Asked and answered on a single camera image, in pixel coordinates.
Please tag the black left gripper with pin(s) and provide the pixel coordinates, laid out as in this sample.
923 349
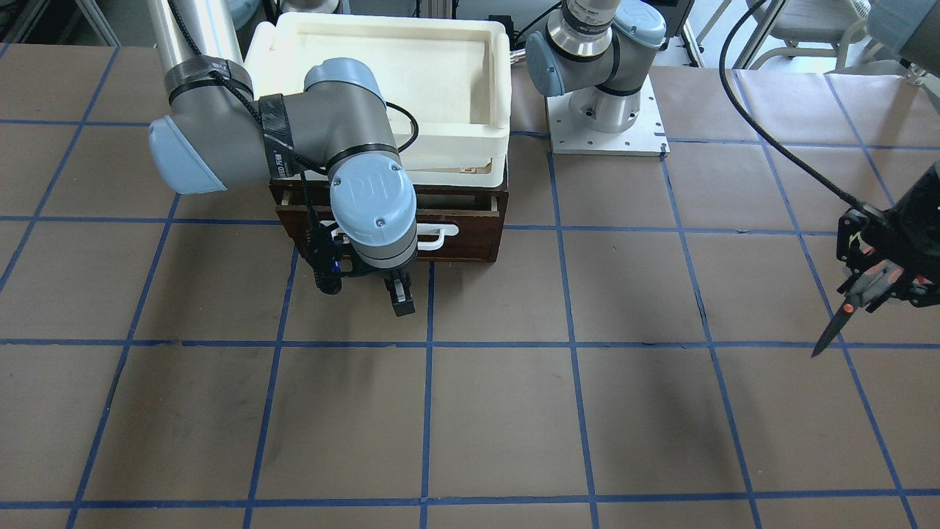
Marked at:
922 213

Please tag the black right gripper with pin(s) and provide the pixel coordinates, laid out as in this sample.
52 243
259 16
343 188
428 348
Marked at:
397 292

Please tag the grey orange scissors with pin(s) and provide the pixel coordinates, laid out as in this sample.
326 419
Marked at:
860 291

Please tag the white drawer handle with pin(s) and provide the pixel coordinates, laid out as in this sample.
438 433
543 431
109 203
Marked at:
428 236

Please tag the dark wooden drawer cabinet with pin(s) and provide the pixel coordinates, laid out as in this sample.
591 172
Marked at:
479 214

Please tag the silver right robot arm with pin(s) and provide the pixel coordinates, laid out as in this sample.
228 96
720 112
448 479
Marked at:
335 136

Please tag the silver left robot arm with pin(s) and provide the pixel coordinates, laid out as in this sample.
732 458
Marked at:
604 49

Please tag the white plastic tray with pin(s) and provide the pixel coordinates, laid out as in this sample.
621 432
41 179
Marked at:
453 76

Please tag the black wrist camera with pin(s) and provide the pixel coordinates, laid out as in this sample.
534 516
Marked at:
323 259

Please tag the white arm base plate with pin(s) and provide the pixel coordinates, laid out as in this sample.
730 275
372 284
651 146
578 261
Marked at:
591 122

